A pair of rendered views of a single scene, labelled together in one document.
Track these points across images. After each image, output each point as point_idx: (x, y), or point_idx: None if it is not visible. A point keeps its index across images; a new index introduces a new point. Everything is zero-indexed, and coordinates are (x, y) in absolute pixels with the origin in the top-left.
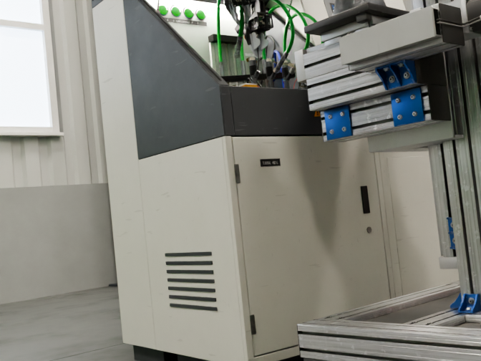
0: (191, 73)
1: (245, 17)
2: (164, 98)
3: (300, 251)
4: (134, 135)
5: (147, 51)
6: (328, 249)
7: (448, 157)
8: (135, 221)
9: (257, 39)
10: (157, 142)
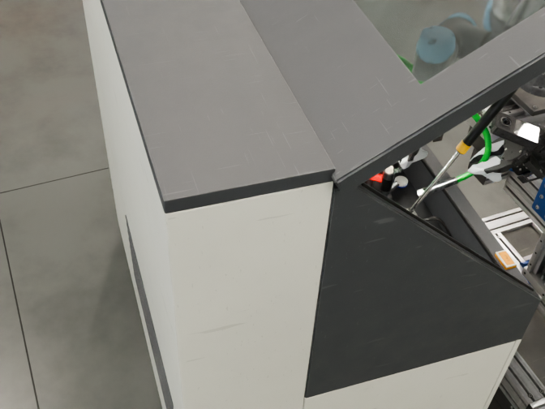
0: (493, 294)
1: (478, 159)
2: (414, 326)
3: None
4: (302, 377)
5: (392, 278)
6: None
7: None
8: None
9: (423, 152)
10: (369, 372)
